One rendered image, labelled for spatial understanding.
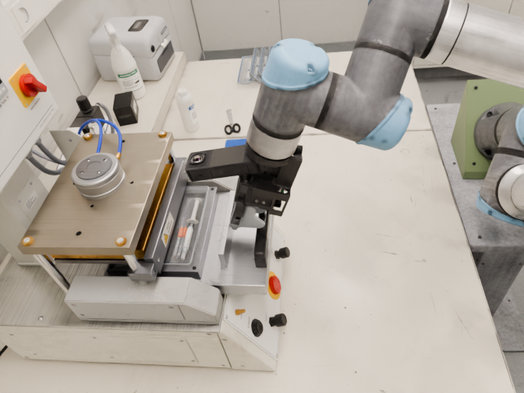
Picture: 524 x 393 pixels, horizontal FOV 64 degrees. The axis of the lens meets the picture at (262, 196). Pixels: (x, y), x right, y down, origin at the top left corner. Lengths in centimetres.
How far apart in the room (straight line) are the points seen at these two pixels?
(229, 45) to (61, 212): 267
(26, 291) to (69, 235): 25
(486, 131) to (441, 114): 30
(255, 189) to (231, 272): 17
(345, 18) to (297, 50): 265
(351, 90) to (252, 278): 36
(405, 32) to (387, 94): 7
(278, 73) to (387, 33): 14
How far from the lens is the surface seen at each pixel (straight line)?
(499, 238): 112
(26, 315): 90
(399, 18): 57
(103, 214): 71
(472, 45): 58
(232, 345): 79
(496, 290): 171
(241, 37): 325
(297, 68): 51
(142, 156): 79
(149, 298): 72
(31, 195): 87
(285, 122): 55
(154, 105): 152
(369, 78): 55
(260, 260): 72
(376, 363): 90
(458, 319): 98
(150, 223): 74
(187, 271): 73
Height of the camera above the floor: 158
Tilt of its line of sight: 46 degrees down
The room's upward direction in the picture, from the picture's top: 9 degrees counter-clockwise
